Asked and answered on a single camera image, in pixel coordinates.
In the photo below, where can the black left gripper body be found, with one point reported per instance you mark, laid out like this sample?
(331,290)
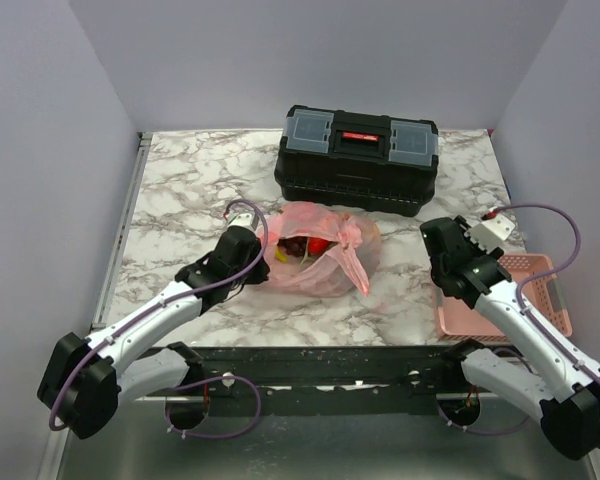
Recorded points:
(254,276)

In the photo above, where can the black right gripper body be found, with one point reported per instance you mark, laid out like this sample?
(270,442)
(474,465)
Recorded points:
(464,227)

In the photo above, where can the pink plastic bag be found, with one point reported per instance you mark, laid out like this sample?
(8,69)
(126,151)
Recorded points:
(349,263)

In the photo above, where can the red fake fruit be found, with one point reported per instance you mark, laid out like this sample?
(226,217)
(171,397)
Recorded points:
(317,246)

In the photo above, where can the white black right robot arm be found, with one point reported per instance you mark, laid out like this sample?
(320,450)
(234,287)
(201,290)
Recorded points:
(562,393)

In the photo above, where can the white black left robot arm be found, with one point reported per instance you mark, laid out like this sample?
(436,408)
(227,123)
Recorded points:
(87,378)

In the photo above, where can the dark fake grape bunch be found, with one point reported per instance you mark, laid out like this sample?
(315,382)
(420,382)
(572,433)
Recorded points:
(294,246)

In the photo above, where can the pink plastic basket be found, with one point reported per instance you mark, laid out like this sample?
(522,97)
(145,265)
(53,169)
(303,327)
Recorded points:
(454,321)

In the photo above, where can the black toolbox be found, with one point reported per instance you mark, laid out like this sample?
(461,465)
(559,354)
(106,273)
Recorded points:
(373,162)

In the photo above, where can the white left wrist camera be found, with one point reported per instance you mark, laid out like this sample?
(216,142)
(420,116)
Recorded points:
(247,220)

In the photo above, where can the black mounting rail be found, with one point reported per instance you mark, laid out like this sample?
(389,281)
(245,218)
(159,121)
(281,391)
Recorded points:
(311,381)

